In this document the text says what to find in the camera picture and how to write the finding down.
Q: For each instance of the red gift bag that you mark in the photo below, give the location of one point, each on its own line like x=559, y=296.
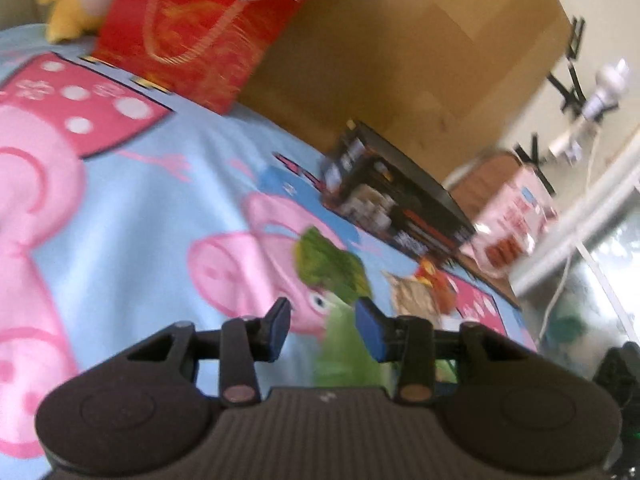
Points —
x=200, y=35

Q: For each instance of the white lamp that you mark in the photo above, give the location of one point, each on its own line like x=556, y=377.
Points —
x=602, y=95

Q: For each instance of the black snack box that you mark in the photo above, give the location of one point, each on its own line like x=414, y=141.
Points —
x=400, y=195

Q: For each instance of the white window frame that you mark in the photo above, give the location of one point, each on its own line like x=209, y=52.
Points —
x=575, y=230

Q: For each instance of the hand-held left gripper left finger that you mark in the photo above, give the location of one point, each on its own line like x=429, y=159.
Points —
x=274, y=332

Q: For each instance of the large cardboard box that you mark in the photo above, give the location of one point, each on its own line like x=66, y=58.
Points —
x=425, y=60

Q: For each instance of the yellow plush toy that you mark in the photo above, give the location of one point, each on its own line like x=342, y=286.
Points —
x=65, y=5

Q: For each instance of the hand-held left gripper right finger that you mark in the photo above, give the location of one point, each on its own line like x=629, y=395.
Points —
x=371, y=332

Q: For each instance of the black metal stand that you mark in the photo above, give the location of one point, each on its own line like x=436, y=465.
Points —
x=570, y=85

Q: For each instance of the pink snack packet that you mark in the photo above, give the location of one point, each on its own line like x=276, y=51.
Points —
x=510, y=225

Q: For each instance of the blue printed blanket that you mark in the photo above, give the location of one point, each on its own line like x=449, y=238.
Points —
x=130, y=210

